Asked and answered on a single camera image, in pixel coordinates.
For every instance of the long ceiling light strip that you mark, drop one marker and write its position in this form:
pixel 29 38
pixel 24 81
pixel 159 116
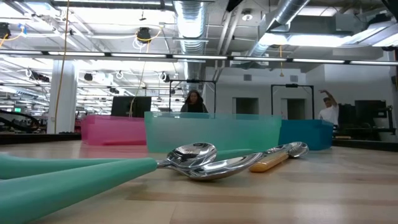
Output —
pixel 199 57

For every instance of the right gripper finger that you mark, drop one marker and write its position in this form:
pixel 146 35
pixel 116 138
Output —
pixel 231 3

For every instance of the white column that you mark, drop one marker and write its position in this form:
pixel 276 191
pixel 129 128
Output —
pixel 66 99

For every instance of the black metal gantry frame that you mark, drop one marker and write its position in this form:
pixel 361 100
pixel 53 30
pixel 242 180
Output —
pixel 192 81
pixel 292 85

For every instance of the black equipment desk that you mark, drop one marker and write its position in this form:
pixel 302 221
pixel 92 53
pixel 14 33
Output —
pixel 367 109

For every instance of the black monitor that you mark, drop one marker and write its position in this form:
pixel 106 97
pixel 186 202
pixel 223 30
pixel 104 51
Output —
pixel 130 105

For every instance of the silver ventilation duct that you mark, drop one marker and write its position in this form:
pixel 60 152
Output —
pixel 261 46
pixel 192 62

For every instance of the background black robot arm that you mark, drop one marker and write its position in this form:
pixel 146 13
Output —
pixel 18 123

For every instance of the pink translucent plastic bin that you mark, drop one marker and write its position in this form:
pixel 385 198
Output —
pixel 112 130

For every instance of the teal translucent plastic bin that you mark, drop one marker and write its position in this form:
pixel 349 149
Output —
pixel 217 133

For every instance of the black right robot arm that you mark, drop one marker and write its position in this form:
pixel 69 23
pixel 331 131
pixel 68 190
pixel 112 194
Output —
pixel 393 3

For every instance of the dark blue plastic bin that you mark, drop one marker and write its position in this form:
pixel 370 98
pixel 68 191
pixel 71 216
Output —
pixel 308 133

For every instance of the person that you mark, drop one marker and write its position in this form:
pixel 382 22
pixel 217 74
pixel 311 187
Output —
pixel 194 99
pixel 331 113

